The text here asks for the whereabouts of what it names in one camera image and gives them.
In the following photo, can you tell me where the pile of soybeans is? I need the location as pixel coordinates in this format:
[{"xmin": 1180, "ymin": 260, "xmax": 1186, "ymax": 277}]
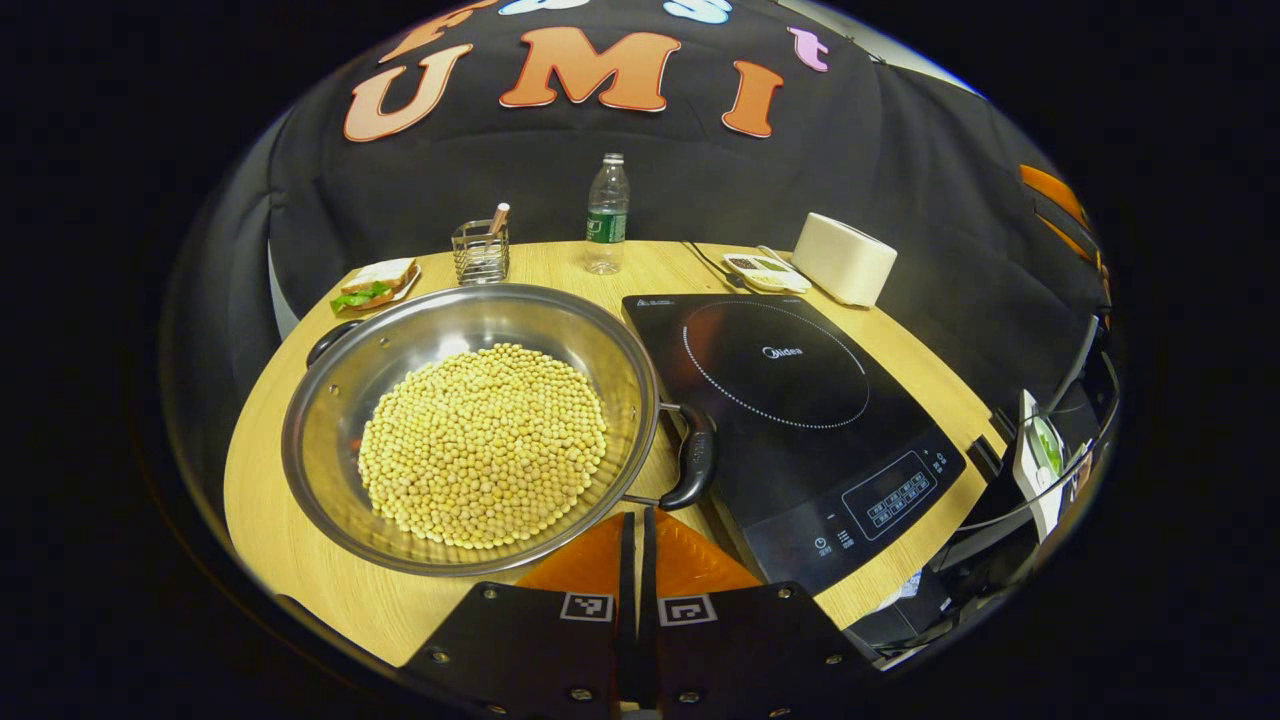
[{"xmin": 357, "ymin": 343, "xmax": 609, "ymax": 550}]

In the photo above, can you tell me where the stainless steel pot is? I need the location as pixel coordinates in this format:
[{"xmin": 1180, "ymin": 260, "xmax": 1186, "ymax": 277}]
[{"xmin": 281, "ymin": 283, "xmax": 719, "ymax": 578}]

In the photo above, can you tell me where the metal wire holder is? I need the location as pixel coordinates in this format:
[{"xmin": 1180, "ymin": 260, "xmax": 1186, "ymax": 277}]
[{"xmin": 452, "ymin": 218, "xmax": 511, "ymax": 286}]

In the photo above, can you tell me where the black power cable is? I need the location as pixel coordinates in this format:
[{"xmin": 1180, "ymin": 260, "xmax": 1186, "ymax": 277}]
[{"xmin": 683, "ymin": 240, "xmax": 747, "ymax": 292}]

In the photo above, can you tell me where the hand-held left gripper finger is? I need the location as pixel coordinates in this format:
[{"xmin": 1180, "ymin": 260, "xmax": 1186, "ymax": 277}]
[
  {"xmin": 640, "ymin": 507, "xmax": 882, "ymax": 720},
  {"xmin": 400, "ymin": 512, "xmax": 639, "ymax": 720}
]

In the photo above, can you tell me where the white toaster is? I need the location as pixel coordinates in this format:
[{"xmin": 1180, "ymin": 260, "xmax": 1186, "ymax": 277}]
[{"xmin": 792, "ymin": 212, "xmax": 898, "ymax": 308}]

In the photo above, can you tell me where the black backdrop cloth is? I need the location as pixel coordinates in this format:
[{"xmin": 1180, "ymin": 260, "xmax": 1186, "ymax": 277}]
[{"xmin": 160, "ymin": 0, "xmax": 1116, "ymax": 501}]

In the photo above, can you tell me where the black induction cooktop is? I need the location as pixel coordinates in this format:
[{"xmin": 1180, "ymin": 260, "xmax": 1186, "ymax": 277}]
[{"xmin": 621, "ymin": 293, "xmax": 968, "ymax": 597}]

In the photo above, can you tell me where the white divided bean plate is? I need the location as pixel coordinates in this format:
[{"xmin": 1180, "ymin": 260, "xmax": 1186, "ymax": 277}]
[{"xmin": 722, "ymin": 252, "xmax": 813, "ymax": 294}]

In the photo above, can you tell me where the white object with green print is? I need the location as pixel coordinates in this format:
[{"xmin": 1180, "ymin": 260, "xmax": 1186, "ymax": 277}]
[{"xmin": 1014, "ymin": 390, "xmax": 1067, "ymax": 542}]

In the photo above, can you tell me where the clear plastic water bottle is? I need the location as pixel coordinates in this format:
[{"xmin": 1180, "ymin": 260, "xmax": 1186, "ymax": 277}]
[{"xmin": 585, "ymin": 153, "xmax": 630, "ymax": 276}]

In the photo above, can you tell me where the sandwich on white plate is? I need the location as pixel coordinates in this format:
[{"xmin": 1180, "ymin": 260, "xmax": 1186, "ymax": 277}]
[{"xmin": 330, "ymin": 257, "xmax": 421, "ymax": 316}]

